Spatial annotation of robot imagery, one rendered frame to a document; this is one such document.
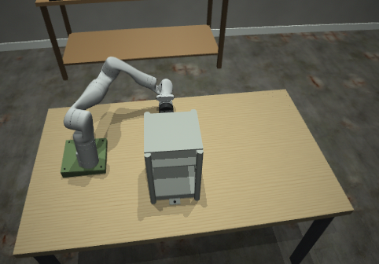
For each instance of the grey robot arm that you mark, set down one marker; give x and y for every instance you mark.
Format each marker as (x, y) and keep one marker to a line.
(80, 120)

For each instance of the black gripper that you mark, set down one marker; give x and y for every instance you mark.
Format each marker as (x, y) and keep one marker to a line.
(165, 107)

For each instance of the grey shelving unit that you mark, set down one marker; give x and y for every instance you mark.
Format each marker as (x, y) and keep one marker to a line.
(173, 140)

